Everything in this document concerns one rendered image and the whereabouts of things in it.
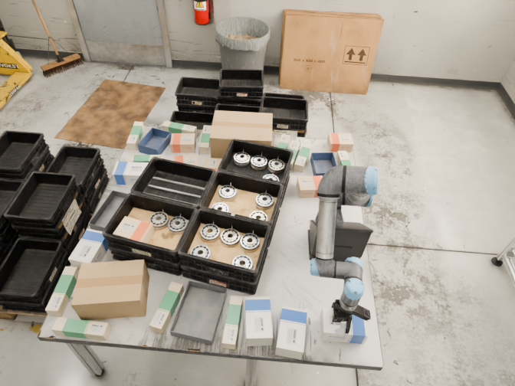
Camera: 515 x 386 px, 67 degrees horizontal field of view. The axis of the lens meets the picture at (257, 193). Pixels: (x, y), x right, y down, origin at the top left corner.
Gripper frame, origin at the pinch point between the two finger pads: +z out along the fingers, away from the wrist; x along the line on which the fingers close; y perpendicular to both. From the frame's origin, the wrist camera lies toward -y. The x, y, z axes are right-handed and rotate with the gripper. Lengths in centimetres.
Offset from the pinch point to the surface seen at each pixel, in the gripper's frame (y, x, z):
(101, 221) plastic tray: 135, -53, 7
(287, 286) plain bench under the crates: 26.4, -21.8, 8.0
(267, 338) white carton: 35.2, 10.0, 0.0
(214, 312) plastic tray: 62, -4, 7
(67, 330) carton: 126, 14, 1
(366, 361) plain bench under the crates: -11.0, 12.9, 8.2
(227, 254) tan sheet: 58, -29, -5
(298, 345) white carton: 21.1, 12.0, -1.0
